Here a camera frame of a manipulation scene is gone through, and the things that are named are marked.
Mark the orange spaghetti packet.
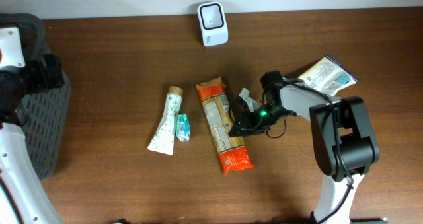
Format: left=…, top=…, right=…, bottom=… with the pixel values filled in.
left=196, top=77, right=254, bottom=175

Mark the small teal tissue pack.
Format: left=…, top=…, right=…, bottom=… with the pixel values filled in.
left=176, top=114, right=190, bottom=142

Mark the white cream tube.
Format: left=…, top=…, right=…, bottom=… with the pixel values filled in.
left=147, top=86, right=183, bottom=155

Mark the yellow noodle packet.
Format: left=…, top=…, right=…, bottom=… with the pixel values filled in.
left=298, top=55, right=359, bottom=96

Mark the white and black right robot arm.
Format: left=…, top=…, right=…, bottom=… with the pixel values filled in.
left=229, top=71, right=380, bottom=223

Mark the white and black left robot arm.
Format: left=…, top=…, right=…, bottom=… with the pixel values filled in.
left=1, top=26, right=63, bottom=223

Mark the white barcode scanner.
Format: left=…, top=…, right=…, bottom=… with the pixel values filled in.
left=197, top=2, right=229, bottom=47

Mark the dark grey plastic basket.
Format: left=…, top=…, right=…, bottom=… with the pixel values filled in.
left=1, top=13, right=71, bottom=180

